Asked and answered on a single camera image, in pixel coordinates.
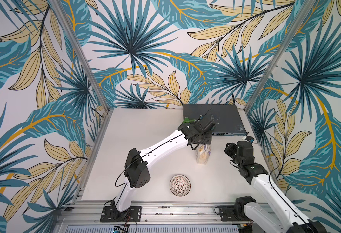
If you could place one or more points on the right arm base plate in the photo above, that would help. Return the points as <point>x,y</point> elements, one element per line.
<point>231,213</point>

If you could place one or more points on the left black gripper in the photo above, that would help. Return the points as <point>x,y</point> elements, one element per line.
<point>209,140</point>

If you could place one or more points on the right aluminium frame post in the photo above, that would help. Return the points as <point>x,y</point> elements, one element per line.
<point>298,20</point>

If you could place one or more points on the aluminium frame post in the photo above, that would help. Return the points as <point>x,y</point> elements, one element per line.
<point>63,20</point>
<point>298,20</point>

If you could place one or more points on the green T-handle tool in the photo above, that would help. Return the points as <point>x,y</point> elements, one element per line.
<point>189,120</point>

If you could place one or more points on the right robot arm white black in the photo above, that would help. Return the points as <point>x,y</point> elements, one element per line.
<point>289,219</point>

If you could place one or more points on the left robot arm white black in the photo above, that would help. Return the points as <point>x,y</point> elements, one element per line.
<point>139,162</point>

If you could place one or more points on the left aluminium frame post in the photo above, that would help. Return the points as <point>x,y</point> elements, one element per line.
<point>63,20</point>

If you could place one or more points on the patterned breakfast bowl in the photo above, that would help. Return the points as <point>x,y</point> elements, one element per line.
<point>180,185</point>

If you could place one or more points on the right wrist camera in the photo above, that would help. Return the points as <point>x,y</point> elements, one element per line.
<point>250,139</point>

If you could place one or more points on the grey network switch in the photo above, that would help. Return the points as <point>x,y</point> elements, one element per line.
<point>226,118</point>

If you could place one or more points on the oatmeal bag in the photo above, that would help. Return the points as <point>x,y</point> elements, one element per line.
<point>203,154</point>

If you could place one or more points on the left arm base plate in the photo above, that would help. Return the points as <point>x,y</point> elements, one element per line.
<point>111,214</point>

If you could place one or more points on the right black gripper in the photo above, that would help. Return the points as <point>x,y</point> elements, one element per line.
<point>231,149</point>

